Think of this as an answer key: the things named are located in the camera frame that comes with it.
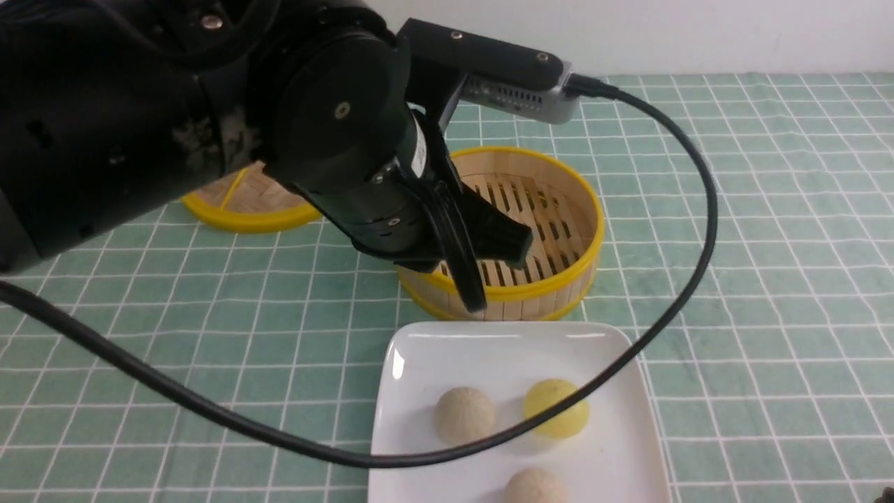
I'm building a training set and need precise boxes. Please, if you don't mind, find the white steamed bun front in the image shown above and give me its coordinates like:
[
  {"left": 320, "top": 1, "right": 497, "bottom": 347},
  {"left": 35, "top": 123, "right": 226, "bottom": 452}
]
[{"left": 433, "top": 386, "right": 496, "bottom": 446}]

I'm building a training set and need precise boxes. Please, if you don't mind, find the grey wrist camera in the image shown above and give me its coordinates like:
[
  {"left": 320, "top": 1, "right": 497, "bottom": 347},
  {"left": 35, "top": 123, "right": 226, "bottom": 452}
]
[{"left": 398, "top": 18, "right": 578, "bottom": 129}]

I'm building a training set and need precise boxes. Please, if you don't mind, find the green checkered tablecloth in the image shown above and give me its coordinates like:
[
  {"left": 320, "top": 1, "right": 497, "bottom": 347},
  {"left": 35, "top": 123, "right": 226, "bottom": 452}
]
[{"left": 1, "top": 74, "right": 893, "bottom": 502}]

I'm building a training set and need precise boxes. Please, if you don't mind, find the yellow steamed bun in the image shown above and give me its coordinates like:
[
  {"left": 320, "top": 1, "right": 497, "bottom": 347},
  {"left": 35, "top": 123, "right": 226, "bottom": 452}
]
[{"left": 524, "top": 378, "right": 591, "bottom": 441}]

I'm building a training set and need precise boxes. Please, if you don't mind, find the white steamed bun back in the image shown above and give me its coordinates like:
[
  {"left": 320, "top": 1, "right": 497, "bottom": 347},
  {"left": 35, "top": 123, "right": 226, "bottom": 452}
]
[{"left": 501, "top": 466, "right": 569, "bottom": 503}]

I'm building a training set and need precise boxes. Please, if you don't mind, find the white square plate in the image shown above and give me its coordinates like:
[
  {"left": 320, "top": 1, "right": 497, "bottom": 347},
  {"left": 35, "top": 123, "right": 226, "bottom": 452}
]
[{"left": 367, "top": 321, "right": 671, "bottom": 502}]

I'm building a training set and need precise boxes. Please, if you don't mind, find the white steamed bun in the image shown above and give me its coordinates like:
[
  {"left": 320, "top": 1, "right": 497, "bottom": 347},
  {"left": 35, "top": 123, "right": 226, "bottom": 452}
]
[
  {"left": 433, "top": 386, "right": 496, "bottom": 446},
  {"left": 501, "top": 466, "right": 569, "bottom": 503}
]

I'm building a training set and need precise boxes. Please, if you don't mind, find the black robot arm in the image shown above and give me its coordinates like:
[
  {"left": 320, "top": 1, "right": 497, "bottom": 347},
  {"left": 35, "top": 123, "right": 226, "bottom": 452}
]
[{"left": 2, "top": 1, "right": 533, "bottom": 312}]

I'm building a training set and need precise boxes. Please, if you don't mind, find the yellow-rimmed bamboo steamer lid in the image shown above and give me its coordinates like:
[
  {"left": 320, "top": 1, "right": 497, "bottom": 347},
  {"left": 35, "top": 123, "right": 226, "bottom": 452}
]
[{"left": 182, "top": 162, "right": 321, "bottom": 233}]

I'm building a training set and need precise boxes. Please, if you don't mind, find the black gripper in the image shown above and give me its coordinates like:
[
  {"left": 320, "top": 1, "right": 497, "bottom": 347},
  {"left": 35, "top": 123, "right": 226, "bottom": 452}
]
[{"left": 265, "top": 28, "right": 533, "bottom": 313}]

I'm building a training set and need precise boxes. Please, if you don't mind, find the black camera cable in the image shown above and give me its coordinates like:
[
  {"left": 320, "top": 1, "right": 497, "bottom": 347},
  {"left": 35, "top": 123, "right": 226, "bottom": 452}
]
[{"left": 0, "top": 73, "right": 719, "bottom": 469}]

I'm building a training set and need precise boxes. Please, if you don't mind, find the yellow-rimmed bamboo steamer basket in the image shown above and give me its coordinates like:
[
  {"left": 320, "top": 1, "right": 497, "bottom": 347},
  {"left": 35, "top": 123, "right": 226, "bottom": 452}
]
[{"left": 397, "top": 146, "right": 606, "bottom": 321}]

